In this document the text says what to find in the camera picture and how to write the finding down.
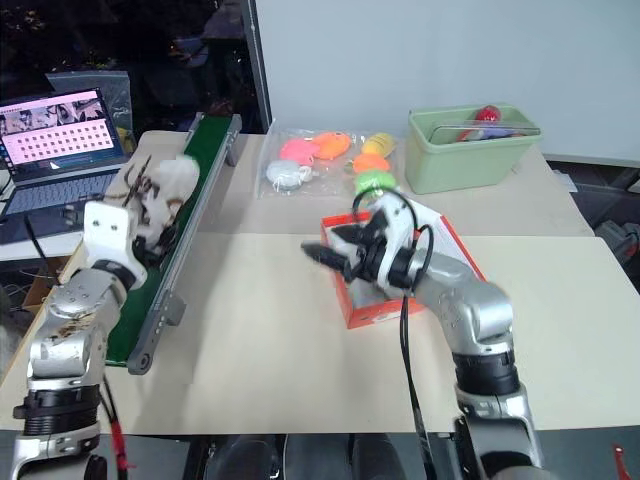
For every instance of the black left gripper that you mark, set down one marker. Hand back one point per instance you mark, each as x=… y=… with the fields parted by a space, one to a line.
x=146 y=250

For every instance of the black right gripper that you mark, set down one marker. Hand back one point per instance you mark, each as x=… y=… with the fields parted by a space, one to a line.
x=372 y=255

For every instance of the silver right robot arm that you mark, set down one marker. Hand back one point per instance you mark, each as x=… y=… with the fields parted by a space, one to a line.
x=470 y=310

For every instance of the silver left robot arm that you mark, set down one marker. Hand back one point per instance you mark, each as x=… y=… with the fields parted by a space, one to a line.
x=70 y=320

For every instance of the orange cardboard shoebox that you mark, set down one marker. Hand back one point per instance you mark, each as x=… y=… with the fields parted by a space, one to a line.
x=370 y=312

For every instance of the green conveyor belt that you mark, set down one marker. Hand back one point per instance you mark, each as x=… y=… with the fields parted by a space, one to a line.
x=200 y=170

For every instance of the clear plastic toy bag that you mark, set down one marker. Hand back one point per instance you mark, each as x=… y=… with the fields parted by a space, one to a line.
x=325 y=175

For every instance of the green plush toy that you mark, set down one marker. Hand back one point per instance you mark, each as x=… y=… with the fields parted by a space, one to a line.
x=374 y=181

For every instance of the small orange plush toy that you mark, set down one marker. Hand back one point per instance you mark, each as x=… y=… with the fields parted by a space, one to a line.
x=371 y=162

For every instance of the white grey plush toy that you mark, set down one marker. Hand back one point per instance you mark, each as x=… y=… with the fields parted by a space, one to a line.
x=282 y=174

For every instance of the pink plush toy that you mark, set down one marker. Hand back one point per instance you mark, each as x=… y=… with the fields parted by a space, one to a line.
x=296 y=150

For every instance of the yellow plush toy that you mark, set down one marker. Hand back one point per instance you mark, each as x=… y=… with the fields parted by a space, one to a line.
x=380 y=143

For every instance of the open laptop computer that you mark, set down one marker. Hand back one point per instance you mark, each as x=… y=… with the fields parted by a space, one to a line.
x=55 y=140

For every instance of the light green plastic bin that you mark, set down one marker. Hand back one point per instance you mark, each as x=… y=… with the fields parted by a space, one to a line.
x=460 y=165

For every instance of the clear plastic container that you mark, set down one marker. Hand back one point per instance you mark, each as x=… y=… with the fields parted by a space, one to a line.
x=490 y=132

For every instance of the red round toy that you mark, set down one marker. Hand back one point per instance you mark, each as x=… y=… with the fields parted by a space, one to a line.
x=489 y=114

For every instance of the dark grey equipment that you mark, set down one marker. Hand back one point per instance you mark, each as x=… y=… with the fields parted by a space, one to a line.
x=620 y=250

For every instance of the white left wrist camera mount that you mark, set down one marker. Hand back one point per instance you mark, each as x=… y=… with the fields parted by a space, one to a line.
x=107 y=227

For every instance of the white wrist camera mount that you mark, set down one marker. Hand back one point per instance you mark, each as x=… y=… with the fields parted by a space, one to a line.
x=397 y=220
x=107 y=227

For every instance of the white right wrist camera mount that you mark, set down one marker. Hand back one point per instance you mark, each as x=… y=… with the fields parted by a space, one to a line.
x=397 y=220

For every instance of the white vertical frame post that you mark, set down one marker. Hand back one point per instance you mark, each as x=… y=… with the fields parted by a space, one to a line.
x=261 y=65

